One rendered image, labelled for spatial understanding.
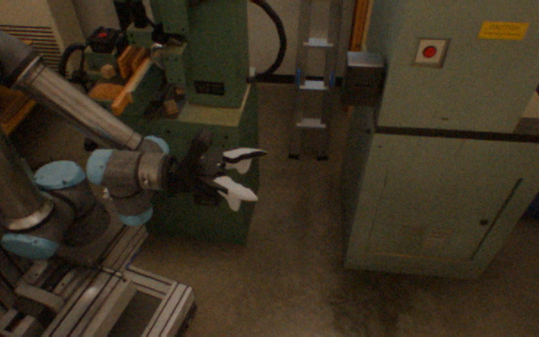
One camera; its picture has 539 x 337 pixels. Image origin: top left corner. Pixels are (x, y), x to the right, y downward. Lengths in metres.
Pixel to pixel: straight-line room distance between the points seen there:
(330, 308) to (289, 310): 0.19
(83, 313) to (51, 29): 2.28
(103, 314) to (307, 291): 1.07
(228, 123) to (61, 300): 0.83
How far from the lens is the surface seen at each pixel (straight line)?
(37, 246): 1.11
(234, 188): 0.77
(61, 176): 1.19
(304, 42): 2.29
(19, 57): 0.97
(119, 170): 0.86
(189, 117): 1.69
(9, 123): 3.08
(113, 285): 1.31
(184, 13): 1.46
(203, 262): 2.17
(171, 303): 1.83
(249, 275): 2.11
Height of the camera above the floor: 1.81
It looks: 45 degrees down
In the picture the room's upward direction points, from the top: straight up
